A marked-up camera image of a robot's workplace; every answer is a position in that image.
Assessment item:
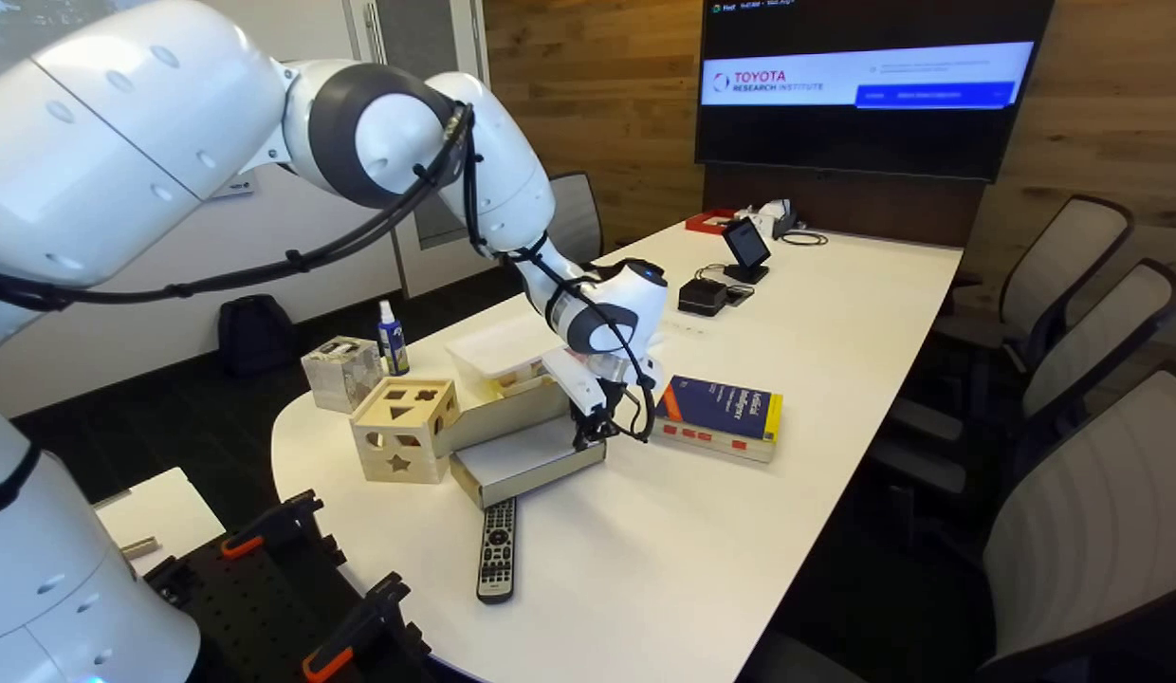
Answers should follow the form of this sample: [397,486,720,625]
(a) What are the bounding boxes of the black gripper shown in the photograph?
[569,373,654,452]

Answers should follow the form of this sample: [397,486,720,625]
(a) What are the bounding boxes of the cardboard box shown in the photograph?
[435,373,610,511]

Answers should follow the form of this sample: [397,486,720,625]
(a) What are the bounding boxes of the small black device box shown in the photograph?
[676,276,732,320]

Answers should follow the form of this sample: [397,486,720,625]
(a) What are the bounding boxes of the grey tissue box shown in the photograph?
[297,333,387,412]

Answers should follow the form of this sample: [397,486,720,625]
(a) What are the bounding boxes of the clear plastic container with lid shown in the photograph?
[440,315,572,404]

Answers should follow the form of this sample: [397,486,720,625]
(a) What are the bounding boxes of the blue and yellow book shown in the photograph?
[650,373,791,468]

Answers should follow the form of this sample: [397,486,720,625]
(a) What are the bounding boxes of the black remote control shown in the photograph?
[472,495,525,606]

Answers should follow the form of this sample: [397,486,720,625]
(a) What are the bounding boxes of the wooden shape sorter cube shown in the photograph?
[349,376,464,486]

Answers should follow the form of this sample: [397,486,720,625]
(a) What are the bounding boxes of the grey mesh office chair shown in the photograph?
[762,363,1176,683]
[548,172,609,269]
[887,258,1176,510]
[952,194,1135,376]

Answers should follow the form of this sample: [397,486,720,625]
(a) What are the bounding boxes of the blue hand sanitizer bottle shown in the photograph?
[371,295,413,380]

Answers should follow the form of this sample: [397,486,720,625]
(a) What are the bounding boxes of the red flat item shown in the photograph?
[682,209,741,238]

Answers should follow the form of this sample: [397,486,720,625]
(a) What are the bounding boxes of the black tablet on stand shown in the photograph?
[719,218,779,288]

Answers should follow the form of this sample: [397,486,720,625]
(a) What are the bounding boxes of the white conference device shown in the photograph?
[745,196,832,249]

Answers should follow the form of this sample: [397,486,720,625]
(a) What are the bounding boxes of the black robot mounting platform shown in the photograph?
[143,505,472,683]

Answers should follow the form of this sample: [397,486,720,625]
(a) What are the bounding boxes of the white paper sheet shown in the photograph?
[93,468,228,579]

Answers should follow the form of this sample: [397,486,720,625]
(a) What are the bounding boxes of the black clamp with orange handle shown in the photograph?
[219,488,325,567]
[300,571,413,683]

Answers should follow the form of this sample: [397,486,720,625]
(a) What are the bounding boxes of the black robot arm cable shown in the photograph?
[0,105,664,448]

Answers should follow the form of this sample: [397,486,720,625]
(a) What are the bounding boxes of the wall mounted TV screen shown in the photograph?
[693,0,1059,183]

